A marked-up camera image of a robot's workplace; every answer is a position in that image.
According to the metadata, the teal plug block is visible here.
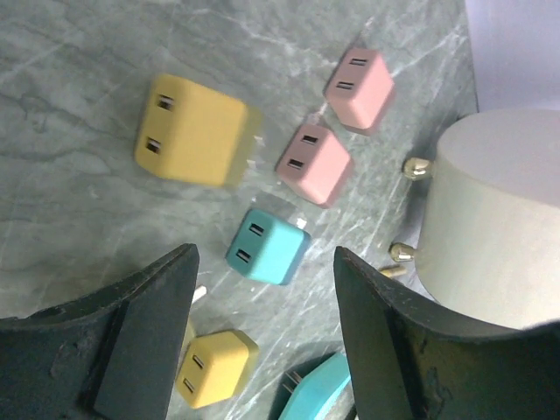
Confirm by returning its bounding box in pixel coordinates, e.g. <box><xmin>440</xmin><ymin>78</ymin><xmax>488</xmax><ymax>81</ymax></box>
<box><xmin>226</xmin><ymin>208</ymin><xmax>312</xmax><ymax>286</ymax></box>

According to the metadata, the teal triangular socket board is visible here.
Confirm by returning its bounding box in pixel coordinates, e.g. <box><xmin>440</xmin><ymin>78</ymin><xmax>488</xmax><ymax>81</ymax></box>
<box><xmin>269</xmin><ymin>353</ymin><xmax>350</xmax><ymax>419</ymax></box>

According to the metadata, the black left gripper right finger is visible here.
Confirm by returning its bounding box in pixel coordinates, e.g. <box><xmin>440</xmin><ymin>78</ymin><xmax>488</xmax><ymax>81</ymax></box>
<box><xmin>333</xmin><ymin>247</ymin><xmax>559</xmax><ymax>419</ymax></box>

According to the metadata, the yellow marker pen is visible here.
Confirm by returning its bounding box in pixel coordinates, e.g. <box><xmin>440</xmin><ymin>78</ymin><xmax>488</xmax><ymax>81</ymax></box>
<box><xmin>380</xmin><ymin>265</ymin><xmax>407</xmax><ymax>278</ymax></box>

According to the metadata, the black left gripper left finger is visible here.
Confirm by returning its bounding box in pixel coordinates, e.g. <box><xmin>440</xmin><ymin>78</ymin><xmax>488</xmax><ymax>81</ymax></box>
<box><xmin>1</xmin><ymin>244</ymin><xmax>200</xmax><ymax>419</ymax></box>

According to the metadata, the yellow plug block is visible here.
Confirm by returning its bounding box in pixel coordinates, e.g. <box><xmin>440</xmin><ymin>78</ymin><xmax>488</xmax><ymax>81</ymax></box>
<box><xmin>176</xmin><ymin>330</ymin><xmax>259</xmax><ymax>409</ymax></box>

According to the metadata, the round beige drawer cabinet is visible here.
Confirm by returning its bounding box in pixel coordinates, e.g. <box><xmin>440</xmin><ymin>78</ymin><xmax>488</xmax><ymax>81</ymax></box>
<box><xmin>389</xmin><ymin>108</ymin><xmax>559</xmax><ymax>330</ymax></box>

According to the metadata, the pink plug block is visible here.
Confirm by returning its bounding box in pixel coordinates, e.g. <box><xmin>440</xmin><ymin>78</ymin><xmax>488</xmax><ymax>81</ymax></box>
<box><xmin>275</xmin><ymin>124</ymin><xmax>354</xmax><ymax>208</ymax></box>
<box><xmin>325</xmin><ymin>47</ymin><xmax>396</xmax><ymax>136</ymax></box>

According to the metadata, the yellow plug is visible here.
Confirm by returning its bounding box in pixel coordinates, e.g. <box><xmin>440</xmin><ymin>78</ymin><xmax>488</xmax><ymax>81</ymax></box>
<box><xmin>134</xmin><ymin>73</ymin><xmax>261</xmax><ymax>187</ymax></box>

